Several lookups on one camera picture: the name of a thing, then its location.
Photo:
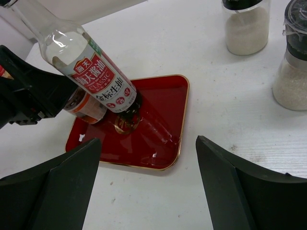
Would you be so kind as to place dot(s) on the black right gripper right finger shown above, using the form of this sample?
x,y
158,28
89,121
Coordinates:
x,y
242,195

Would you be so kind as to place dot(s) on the red rectangular tray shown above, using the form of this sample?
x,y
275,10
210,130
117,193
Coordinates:
x,y
152,138

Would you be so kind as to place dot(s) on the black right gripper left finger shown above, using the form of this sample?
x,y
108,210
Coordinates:
x,y
53,195

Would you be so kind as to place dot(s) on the black top sugar shaker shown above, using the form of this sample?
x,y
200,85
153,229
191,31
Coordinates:
x,y
246,25

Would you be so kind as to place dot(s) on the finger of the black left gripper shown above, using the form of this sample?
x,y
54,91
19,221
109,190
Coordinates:
x,y
30,94

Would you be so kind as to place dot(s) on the small white lid jar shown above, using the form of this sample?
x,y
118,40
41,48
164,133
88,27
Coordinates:
x,y
85,107

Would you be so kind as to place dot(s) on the soy sauce bottle black cap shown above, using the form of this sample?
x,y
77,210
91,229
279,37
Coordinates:
x,y
69,48

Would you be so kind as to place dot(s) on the clear top salt grinder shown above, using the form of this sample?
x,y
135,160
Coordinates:
x,y
290,86

